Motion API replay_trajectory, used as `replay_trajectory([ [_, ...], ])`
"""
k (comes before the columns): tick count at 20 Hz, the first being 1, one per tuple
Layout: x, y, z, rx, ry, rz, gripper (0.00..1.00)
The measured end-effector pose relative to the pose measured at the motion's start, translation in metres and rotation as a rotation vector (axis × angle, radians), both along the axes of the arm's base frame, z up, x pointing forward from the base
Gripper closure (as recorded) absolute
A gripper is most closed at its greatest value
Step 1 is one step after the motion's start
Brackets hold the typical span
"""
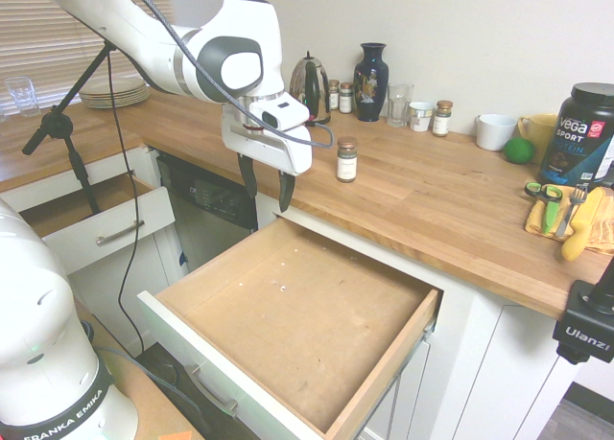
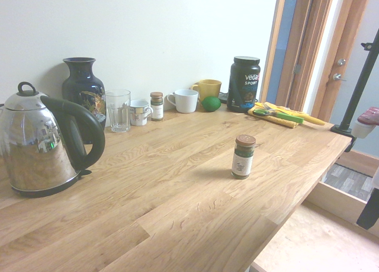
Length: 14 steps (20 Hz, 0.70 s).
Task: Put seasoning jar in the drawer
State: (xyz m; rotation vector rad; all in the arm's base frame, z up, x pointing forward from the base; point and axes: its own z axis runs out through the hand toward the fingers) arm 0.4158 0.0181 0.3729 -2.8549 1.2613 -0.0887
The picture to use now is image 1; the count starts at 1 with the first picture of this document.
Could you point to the white ceramic mug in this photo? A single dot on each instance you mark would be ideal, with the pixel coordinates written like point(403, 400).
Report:
point(494, 132)

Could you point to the small patterned white cup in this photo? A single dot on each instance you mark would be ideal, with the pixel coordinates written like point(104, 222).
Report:
point(421, 118)

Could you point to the metal fork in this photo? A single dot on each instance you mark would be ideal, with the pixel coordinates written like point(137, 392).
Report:
point(571, 210)

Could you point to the stainless steel dishwasher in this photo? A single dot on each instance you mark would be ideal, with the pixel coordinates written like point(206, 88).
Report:
point(211, 229)

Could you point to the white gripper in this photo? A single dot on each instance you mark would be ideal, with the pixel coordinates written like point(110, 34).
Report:
point(268, 152)

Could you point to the green lime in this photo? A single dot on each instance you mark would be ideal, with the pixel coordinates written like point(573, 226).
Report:
point(519, 151)

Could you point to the yellow cloth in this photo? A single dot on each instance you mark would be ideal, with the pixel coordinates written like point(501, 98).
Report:
point(599, 234)

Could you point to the orange sticker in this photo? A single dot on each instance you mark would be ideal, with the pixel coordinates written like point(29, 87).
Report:
point(175, 436)

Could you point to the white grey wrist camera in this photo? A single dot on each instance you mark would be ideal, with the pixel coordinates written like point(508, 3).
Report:
point(278, 111)

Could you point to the yellow ceramic mug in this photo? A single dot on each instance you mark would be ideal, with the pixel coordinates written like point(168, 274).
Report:
point(539, 131)

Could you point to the large open wooden drawer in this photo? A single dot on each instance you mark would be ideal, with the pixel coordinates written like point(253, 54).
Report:
point(297, 325)

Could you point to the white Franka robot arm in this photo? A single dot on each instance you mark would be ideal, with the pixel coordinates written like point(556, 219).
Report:
point(158, 61)

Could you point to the wooden robot mounting board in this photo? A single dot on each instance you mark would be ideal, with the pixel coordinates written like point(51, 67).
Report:
point(125, 397)

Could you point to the stack of beige plates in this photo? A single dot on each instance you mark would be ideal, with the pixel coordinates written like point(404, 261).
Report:
point(115, 94)

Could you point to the white kitchen cabinet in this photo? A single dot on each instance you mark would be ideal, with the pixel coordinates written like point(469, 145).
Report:
point(479, 363)

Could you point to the clear glass tumbler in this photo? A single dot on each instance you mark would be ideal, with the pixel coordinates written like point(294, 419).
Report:
point(399, 107)

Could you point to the stainless steel electric kettle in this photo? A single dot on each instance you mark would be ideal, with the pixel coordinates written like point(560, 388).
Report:
point(309, 85)

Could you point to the black Vega protein tub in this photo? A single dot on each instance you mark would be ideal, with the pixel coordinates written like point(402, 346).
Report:
point(575, 138)

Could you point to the black camera stand clamp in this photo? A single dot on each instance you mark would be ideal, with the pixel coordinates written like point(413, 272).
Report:
point(583, 325)

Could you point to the small open white drawer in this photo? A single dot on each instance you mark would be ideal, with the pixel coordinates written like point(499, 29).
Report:
point(105, 219)

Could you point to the window blinds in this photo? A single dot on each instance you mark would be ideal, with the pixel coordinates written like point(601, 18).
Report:
point(29, 37)

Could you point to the black tripod boom stand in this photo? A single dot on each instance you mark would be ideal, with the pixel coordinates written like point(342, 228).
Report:
point(55, 121)

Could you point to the clear drinking glass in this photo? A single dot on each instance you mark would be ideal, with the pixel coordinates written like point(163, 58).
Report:
point(20, 97)

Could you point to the dark blue floral vase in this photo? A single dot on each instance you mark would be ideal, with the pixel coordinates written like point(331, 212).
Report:
point(369, 85)

